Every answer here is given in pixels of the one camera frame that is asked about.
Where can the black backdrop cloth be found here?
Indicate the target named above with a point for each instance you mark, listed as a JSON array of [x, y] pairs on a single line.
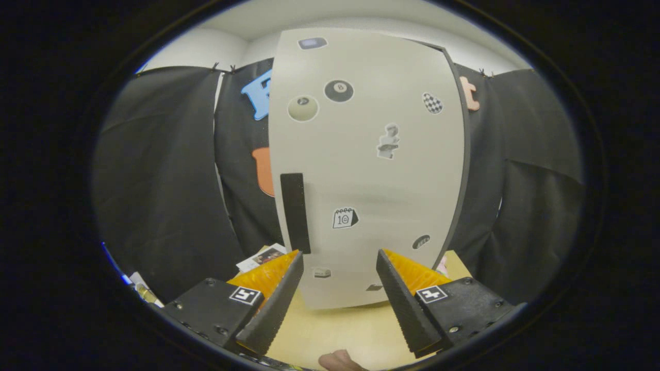
[[165, 180]]

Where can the colourful printed clutter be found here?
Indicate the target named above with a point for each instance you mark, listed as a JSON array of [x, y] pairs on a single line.
[[144, 291]]

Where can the grey shoe cabinet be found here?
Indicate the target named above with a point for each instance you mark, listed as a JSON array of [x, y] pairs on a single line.
[[467, 154]]

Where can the white book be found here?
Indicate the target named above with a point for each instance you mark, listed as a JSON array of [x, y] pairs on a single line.
[[258, 257]]

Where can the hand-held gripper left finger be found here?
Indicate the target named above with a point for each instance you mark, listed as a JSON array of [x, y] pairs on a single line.
[[276, 309]]

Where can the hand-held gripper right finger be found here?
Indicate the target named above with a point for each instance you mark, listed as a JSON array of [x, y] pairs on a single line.
[[405, 309]]

